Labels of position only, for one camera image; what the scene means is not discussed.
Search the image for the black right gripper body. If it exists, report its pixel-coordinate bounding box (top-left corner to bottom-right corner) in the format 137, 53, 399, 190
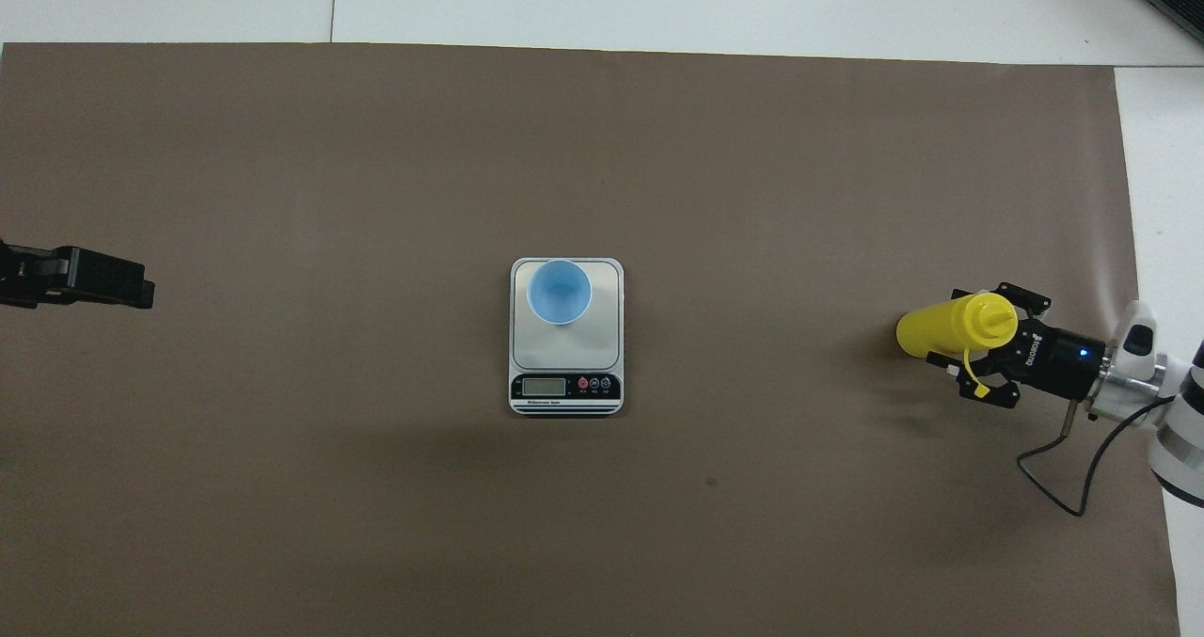
1011, 322, 1106, 398

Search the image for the yellow squeeze bottle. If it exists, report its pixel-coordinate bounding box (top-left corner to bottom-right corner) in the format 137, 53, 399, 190
895, 291, 1019, 399

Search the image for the light blue plastic cup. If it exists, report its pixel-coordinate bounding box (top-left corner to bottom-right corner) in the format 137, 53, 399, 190
527, 259, 594, 327

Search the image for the silver digital kitchen scale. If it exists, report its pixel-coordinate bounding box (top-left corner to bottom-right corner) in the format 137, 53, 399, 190
509, 257, 626, 418

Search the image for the brown paper mat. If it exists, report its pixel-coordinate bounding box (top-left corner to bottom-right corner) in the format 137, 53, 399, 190
0, 42, 1181, 637

